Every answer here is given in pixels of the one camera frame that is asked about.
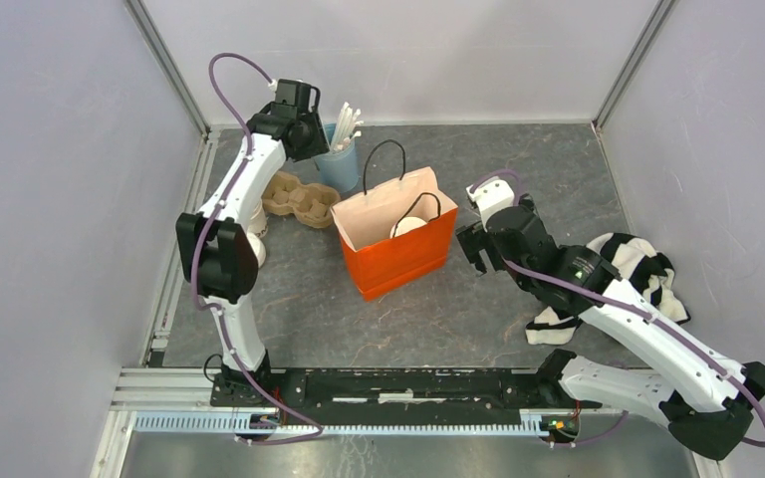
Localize white plastic cup lid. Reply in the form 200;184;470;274
389;216;428;239

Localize orange paper bag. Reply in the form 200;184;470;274
332;139;458;301

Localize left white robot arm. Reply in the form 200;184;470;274
175;79;329;406

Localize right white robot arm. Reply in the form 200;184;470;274
456;204;765;461

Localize blue straw holder cup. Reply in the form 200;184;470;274
312;142;360;193

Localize stack of paper cups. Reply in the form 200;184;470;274
246;201;268;239

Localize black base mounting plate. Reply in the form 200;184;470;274
207;366;601;427

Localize black white striped cloth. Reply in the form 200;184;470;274
525;232;691;346

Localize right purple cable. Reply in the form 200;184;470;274
471;168;765;450

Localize purple cable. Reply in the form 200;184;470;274
189;52;326;447
471;168;765;450

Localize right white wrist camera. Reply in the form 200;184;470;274
466;175;516;225

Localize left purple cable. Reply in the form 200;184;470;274
189;52;326;447

